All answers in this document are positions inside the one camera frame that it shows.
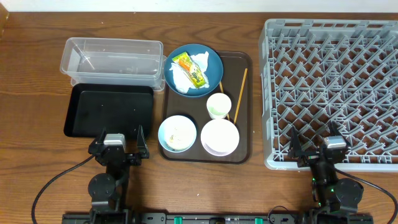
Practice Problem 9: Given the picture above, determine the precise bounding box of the black waste tray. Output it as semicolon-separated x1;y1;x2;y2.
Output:
63;83;154;139

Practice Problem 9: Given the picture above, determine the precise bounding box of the clear plastic waste bin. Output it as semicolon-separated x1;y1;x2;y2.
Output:
60;37;166;91

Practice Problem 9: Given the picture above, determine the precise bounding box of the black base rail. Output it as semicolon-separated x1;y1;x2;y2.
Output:
61;212;374;224

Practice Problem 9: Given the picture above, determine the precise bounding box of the light blue bowl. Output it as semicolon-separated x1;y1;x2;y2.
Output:
158;115;197;153

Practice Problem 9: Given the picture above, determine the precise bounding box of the grey dishwasher rack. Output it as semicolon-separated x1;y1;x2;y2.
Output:
259;19;397;172

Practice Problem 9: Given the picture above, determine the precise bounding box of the white cream cup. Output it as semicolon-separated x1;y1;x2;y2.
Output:
206;93;232;119

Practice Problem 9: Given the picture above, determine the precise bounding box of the leftover rice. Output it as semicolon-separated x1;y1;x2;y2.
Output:
167;126;192;150

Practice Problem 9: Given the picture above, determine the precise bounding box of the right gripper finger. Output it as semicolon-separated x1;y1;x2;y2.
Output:
289;127;302;153
328;121;350;146

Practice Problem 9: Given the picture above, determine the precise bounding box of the brown serving tray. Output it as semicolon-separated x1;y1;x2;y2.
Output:
159;52;252;164

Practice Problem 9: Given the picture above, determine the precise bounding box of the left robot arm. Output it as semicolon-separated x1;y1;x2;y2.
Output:
88;126;149;223

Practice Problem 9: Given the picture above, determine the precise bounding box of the left wooden chopstick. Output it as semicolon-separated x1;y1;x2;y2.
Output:
219;82;230;121

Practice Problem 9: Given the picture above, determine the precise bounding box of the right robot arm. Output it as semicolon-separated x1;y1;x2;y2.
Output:
288;123;364;223

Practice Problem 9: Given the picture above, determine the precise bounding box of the white pink bowl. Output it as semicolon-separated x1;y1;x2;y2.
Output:
200;119;240;157

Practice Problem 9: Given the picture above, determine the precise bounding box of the dark blue plate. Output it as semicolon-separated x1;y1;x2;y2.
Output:
164;44;224;98

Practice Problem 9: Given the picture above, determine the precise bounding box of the white napkin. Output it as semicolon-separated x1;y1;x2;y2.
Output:
169;51;210;95

